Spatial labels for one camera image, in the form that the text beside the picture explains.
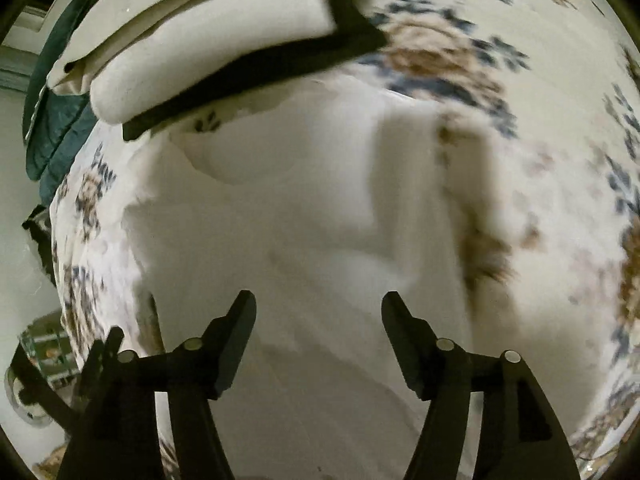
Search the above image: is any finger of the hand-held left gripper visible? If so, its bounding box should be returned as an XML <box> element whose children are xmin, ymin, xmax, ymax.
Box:
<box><xmin>76</xmin><ymin>325</ymin><xmax>126</xmax><ymax>397</ymax></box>

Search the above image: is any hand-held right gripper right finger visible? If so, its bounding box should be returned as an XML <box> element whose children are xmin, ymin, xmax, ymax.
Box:
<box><xmin>380</xmin><ymin>290</ymin><xmax>584</xmax><ymax>480</ymax></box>

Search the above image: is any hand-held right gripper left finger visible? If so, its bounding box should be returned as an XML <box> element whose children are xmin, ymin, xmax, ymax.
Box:
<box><xmin>56</xmin><ymin>289</ymin><xmax>258</xmax><ymax>480</ymax></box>

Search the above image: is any white garment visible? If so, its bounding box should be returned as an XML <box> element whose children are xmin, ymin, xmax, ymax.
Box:
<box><xmin>119</xmin><ymin>79</ymin><xmax>477</xmax><ymax>480</ymax></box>

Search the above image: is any green patterned box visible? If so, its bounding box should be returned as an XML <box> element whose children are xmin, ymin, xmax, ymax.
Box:
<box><xmin>19</xmin><ymin>310</ymin><xmax>82</xmax><ymax>392</ymax></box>

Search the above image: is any white round object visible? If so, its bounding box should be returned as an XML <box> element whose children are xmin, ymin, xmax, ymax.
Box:
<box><xmin>4</xmin><ymin>365</ymin><xmax>52</xmax><ymax>428</ymax></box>

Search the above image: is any dark green blanket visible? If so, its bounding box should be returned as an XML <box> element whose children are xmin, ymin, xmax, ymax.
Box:
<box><xmin>22</xmin><ymin>0</ymin><xmax>117</xmax><ymax>207</ymax></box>

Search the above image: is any floral bedsheet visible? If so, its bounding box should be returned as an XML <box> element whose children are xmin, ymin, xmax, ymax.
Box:
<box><xmin>30</xmin><ymin>0</ymin><xmax>640</xmax><ymax>480</ymax></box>

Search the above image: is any cream pillow with black trim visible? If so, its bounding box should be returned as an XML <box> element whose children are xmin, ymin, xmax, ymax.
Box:
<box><xmin>90</xmin><ymin>0</ymin><xmax>389</xmax><ymax>142</ymax></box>

